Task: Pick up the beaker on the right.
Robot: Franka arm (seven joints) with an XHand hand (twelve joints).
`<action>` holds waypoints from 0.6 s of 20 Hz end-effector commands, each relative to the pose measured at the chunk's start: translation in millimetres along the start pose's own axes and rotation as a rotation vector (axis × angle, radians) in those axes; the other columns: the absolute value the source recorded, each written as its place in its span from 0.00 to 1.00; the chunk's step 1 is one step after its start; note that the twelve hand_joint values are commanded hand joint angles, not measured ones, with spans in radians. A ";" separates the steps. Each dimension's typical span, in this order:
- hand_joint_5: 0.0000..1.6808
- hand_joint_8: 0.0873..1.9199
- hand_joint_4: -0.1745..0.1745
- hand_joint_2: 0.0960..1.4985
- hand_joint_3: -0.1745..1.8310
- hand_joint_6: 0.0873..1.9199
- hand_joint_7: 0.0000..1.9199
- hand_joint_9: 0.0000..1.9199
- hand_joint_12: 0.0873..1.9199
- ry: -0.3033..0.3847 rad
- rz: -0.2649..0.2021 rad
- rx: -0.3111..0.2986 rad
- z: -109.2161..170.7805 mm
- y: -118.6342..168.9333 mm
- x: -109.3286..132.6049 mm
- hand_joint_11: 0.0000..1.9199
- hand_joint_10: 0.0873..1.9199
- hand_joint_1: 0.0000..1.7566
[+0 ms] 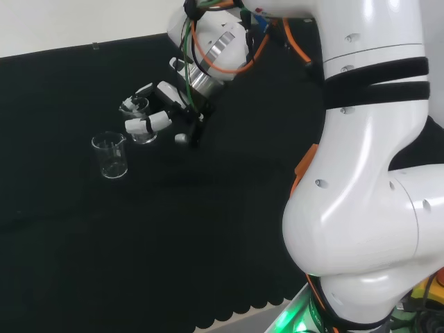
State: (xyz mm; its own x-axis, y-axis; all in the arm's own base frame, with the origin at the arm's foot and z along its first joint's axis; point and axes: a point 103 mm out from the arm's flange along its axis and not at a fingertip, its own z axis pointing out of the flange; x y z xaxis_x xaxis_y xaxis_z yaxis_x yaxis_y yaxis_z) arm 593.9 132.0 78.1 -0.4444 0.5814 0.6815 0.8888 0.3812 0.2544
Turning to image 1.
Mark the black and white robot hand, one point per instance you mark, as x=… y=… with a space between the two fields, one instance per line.
x=170 y=95

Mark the small clear glass beaker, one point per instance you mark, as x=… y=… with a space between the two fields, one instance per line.
x=112 y=172
x=145 y=138

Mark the black cloth with scalloped edge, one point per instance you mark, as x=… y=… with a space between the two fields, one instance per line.
x=104 y=243

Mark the yellow stop button box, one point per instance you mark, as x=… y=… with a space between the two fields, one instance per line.
x=428 y=291

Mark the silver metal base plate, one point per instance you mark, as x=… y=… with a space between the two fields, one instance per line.
x=284 y=315

